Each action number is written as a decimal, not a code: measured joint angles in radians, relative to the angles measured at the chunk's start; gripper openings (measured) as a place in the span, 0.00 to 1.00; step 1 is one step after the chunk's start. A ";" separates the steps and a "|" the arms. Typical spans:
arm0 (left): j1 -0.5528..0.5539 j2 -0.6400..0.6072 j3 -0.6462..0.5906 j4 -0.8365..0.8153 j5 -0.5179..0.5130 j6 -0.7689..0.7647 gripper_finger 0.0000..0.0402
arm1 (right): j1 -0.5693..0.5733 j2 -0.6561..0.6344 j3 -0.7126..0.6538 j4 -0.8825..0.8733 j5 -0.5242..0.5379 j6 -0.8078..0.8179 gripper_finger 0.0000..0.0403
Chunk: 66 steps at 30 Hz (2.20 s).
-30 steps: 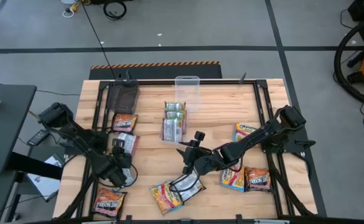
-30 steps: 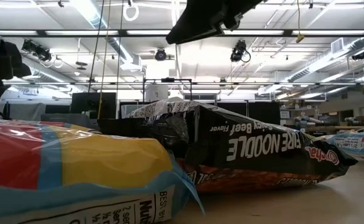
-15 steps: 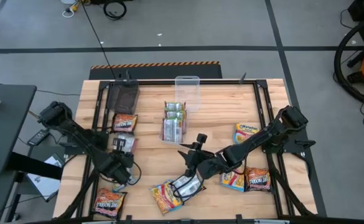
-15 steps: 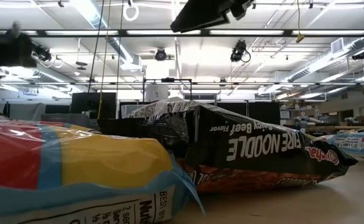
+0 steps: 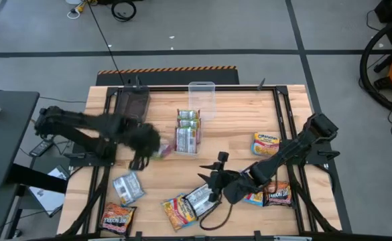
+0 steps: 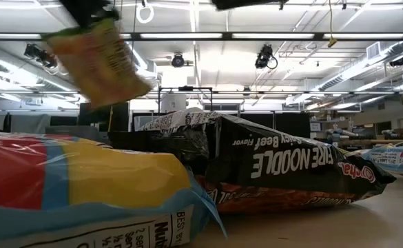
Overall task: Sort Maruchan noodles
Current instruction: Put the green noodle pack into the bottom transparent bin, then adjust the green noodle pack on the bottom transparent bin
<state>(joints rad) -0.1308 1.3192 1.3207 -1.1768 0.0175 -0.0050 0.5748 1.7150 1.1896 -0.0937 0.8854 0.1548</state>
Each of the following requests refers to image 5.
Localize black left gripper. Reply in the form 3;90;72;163
125;120;166;171

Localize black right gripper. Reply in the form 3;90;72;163
197;151;261;206

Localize black Fire Noodle pack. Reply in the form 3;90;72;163
99;202;138;236
262;180;293;207
184;183;222;218

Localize blue Maruchan ramen pack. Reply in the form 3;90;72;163
242;190;265;208
112;171;146;207
251;132;281;157

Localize yellow snack packet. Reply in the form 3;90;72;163
161;193;198;232

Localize clear plastic bin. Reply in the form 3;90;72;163
188;81;216;121
174;108;203;157

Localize dark grey plastic bin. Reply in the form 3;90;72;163
114;85;151;123

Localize black hazard-striped floor mat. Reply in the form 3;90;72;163
96;66;241;86

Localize black power adapter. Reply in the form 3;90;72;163
29;139;54;158

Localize white paper booklet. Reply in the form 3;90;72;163
27;165;70;215

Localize black desk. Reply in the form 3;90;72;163
0;90;41;189

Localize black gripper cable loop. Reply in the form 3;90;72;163
199;199;234;232

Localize black metal table frame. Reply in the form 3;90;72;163
57;85;343;241

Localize long black floor cable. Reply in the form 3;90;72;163
86;0;127;86

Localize coiled black floor cable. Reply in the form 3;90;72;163
111;0;138;23

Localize yellow power plug with cord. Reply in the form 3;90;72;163
66;0;86;20

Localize black vacuum hose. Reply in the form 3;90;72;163
359;16;392;118

